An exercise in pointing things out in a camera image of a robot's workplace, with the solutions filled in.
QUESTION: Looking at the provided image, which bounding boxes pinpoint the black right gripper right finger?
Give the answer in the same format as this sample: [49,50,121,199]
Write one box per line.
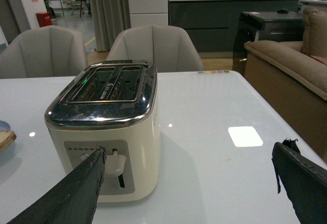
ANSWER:
[272,139,326,223]

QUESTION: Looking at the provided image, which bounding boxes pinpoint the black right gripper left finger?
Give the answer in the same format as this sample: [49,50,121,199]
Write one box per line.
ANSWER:
[9,147,106,223]

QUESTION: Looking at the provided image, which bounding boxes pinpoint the toasted bread slice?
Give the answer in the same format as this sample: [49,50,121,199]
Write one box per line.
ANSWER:
[0,130,16,152]

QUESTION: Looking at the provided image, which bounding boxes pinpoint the light blue plate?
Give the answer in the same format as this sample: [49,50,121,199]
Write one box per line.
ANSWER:
[0,120,11,131]

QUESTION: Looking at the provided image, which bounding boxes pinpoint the cream chrome two-slot toaster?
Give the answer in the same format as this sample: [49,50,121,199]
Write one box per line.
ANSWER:
[44,60,161,203]

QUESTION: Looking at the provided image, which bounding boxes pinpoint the beige sofa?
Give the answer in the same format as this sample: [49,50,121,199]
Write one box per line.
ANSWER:
[244,7,326,161]

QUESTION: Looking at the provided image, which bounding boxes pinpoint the coloured dot sticker strip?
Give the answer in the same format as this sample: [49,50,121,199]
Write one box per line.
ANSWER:
[197,70,230,74]

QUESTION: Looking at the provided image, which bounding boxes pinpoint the grey chair left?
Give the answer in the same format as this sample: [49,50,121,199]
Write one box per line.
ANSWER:
[1,26,88,79]

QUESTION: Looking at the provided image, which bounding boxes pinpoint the grey chair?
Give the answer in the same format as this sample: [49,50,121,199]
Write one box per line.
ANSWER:
[106,25,203,73]
[1,26,88,79]

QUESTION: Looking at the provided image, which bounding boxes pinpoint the black computer mouse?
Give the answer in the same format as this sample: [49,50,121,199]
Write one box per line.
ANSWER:
[277,9,289,14]

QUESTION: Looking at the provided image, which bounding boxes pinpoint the grey chair right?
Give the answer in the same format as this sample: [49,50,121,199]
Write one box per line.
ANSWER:
[106,25,203,73]

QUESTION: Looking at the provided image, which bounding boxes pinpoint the dark grey counter cabinet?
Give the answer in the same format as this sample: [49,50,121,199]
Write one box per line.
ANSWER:
[169,0,299,56]

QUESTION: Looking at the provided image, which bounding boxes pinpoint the red bin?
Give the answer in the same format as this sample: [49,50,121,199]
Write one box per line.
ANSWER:
[36,12,52,27]

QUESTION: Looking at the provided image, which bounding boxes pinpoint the grey curtain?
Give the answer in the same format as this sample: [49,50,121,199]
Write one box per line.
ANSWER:
[90,0,131,52]

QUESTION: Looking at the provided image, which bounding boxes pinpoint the background desk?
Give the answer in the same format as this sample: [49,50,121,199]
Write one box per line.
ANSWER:
[75,0,91,16]

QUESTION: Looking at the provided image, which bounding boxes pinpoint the white drawer cabinet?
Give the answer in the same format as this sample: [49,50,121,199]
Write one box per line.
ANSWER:
[128,0,169,27]

